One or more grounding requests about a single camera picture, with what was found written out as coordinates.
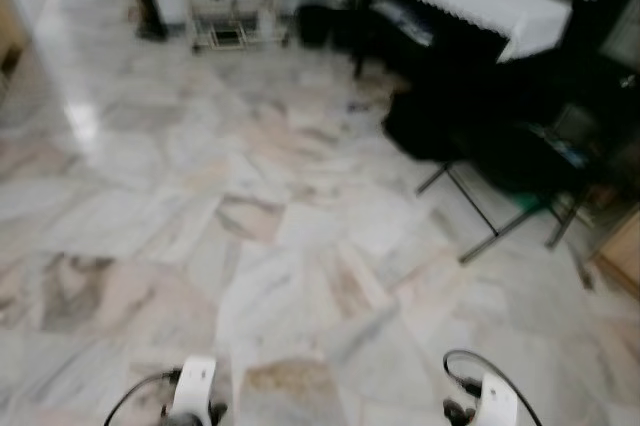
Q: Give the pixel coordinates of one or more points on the black upright piano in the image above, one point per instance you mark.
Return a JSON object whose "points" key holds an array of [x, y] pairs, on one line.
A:
{"points": [[600, 36]]}

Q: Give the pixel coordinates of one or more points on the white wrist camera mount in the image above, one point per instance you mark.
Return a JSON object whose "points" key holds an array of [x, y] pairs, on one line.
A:
{"points": [[193, 386], [498, 402]]}

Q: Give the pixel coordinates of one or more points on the large white lace cloth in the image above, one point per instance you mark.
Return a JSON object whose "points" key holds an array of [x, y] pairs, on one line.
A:
{"points": [[470, 1]]}

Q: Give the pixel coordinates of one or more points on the light wooden cabinet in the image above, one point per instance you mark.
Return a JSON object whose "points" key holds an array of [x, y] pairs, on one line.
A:
{"points": [[622, 251]]}

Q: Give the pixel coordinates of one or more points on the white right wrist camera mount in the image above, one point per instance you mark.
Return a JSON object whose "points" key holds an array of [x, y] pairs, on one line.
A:
{"points": [[498, 402]]}

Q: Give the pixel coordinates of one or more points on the black waste bin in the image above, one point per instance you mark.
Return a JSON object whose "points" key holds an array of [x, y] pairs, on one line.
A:
{"points": [[315, 24]]}

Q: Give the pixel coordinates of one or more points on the black folding metal stand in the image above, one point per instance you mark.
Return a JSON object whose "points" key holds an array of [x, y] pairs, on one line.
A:
{"points": [[478, 208]]}

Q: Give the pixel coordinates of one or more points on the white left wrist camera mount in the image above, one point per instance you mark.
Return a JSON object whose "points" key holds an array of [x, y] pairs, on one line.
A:
{"points": [[193, 386]]}

